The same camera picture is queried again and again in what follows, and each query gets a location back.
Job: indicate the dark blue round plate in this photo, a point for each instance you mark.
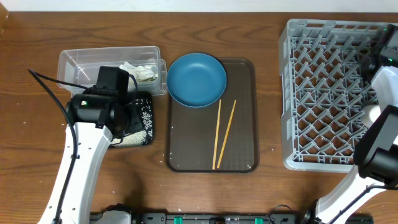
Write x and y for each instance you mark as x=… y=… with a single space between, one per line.
x=196 y=80

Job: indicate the pile of white rice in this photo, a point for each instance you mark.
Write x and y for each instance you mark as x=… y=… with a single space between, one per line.
x=143 y=129

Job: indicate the white paper napkin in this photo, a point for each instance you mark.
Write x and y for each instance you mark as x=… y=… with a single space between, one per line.
x=141 y=73

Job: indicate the white cup green inside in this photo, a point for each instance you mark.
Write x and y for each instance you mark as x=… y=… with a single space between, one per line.
x=371 y=114

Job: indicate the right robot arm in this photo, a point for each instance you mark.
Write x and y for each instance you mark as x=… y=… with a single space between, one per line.
x=375 y=158

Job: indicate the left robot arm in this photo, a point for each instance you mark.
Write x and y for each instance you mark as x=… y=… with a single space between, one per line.
x=93 y=118

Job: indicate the grey plastic dishwasher rack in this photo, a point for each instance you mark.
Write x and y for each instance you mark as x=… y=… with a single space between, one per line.
x=332 y=72

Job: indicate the left wooden chopstick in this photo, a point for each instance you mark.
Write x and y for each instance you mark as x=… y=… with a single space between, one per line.
x=216 y=136

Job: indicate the wooden chopstick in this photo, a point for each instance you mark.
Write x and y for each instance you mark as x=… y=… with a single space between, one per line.
x=226 y=135
x=216 y=136

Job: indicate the brown plastic serving tray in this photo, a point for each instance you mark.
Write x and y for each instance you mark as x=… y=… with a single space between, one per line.
x=191 y=131

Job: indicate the right wooden chopstick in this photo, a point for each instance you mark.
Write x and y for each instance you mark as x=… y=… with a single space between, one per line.
x=226 y=135

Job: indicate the black plastic tray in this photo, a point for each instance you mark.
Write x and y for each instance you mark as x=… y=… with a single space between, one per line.
x=132 y=112

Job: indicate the clear plastic bin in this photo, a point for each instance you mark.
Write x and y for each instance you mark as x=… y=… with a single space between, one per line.
x=81 y=66

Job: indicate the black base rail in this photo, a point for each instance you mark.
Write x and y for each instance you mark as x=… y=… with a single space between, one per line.
x=120 y=213

